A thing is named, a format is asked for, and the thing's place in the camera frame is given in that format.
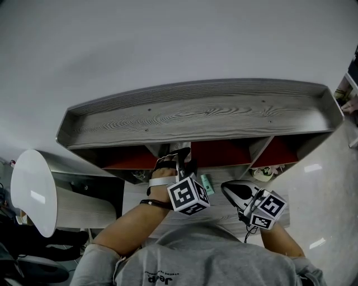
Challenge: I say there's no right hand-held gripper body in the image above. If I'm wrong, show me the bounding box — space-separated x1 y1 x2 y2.
220 179 289 232

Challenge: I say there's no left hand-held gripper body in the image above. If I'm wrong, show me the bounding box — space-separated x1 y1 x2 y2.
147 158 211 216

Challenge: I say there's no grey wooden shelf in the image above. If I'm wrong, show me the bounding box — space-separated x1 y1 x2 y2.
55 78 345 242

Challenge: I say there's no person's right forearm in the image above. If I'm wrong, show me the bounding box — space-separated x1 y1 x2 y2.
258 222 306 258

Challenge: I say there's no person's left forearm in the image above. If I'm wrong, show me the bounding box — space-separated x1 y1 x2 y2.
93 198 172 257

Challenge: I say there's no white shelf unit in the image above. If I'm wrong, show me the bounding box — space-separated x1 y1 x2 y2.
334 44 358 149

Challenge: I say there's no person's left hand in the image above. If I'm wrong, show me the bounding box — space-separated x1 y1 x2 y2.
150 167 176 183

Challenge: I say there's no green tube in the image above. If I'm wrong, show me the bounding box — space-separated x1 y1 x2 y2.
200 174 215 195

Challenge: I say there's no grey and white shoe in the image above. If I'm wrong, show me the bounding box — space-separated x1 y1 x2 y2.
131 169 148 182

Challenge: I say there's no white and green shoe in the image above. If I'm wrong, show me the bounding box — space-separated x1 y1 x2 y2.
250 164 285 182

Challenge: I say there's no grey shirt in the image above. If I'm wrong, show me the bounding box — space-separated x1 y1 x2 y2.
73 223 328 286

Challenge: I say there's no black chair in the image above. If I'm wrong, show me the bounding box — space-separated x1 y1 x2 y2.
0 214 91 286

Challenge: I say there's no black wrist strap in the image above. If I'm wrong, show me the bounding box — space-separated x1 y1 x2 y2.
139 199 172 211

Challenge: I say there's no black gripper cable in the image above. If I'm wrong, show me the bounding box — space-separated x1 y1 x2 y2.
237 211 260 244

